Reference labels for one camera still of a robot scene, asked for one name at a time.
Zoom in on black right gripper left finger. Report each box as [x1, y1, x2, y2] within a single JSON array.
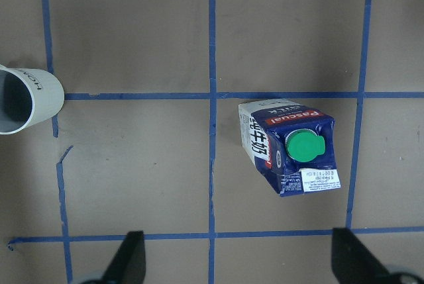
[[101, 231, 146, 284]]

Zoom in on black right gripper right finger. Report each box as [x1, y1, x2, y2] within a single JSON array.
[[331, 228, 390, 283]]

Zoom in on blue Pascual milk carton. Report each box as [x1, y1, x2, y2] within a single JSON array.
[[238, 99, 341, 197]]

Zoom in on white mug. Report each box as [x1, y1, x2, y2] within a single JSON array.
[[1, 66, 64, 135]]

